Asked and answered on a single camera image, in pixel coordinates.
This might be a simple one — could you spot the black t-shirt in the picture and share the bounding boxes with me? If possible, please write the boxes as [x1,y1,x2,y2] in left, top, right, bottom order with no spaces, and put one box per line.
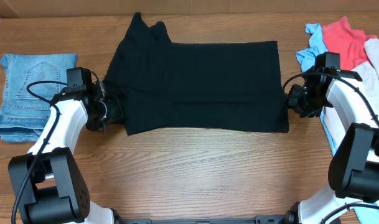
[103,13,289,135]

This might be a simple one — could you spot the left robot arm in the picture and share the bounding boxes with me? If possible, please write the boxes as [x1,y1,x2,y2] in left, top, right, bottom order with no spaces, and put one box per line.
[8,67,123,223]

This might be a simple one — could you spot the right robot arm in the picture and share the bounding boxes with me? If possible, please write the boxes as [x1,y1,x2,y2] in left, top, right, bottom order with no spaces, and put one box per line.
[280,52,379,223]

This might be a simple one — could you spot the beige garment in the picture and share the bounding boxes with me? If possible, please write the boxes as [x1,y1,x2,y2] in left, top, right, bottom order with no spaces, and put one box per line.
[321,39,379,153]

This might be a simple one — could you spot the red garment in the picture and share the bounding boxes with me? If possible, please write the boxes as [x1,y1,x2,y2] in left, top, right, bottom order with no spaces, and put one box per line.
[322,16,377,70]

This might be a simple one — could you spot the folded blue denim jeans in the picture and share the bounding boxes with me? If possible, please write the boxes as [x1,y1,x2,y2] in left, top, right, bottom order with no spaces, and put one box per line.
[0,54,77,142]

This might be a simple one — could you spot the light blue garment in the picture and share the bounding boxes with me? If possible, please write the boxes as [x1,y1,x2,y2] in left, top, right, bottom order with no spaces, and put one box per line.
[296,24,379,224]

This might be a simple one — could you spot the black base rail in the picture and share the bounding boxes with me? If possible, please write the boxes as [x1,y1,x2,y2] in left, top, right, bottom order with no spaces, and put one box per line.
[114,213,299,224]

